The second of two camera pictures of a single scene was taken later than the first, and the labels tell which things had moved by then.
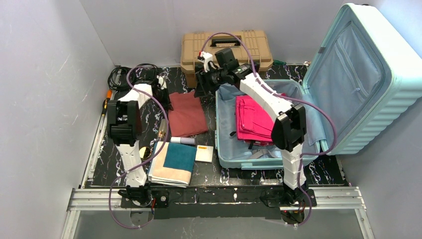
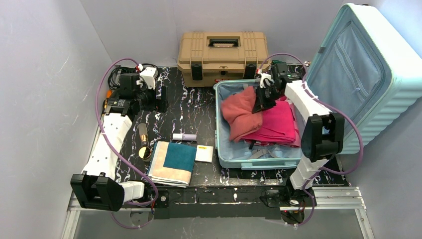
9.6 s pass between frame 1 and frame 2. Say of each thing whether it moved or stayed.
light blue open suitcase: stayed
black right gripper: moved
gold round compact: stayed
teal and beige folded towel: stayed
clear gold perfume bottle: moved
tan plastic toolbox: stayed
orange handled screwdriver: stayed
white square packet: stayed
